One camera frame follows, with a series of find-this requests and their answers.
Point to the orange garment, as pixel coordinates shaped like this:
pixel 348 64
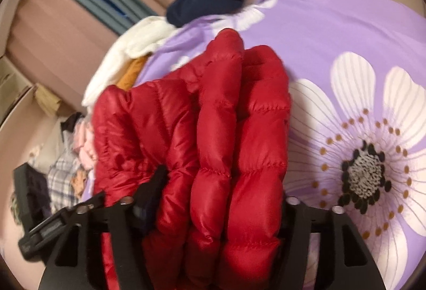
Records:
pixel 131 75

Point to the dark cloth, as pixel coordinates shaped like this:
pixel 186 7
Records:
pixel 71 125

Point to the white fleece garment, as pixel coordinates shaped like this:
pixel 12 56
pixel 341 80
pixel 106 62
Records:
pixel 113 60

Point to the red puffer jacket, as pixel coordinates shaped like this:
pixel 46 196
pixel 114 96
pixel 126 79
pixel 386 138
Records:
pixel 216 143

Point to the black case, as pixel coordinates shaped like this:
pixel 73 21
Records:
pixel 30 193

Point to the pinkish beige curtain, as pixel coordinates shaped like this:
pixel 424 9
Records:
pixel 66 30

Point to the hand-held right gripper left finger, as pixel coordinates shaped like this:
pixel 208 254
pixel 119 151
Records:
pixel 146 210

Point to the plaid cloth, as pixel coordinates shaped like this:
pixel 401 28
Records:
pixel 63 176

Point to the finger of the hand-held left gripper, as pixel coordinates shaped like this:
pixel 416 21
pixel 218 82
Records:
pixel 50 230

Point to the cardboard box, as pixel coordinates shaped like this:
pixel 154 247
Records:
pixel 11 90

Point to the pink garment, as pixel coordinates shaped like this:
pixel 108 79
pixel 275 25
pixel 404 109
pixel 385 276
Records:
pixel 87 147

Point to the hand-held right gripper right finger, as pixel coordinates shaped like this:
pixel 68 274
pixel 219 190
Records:
pixel 299 230

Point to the purple floral bedsheet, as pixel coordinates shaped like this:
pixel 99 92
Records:
pixel 316 27

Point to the tan cloth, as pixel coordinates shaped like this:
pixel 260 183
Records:
pixel 78 183

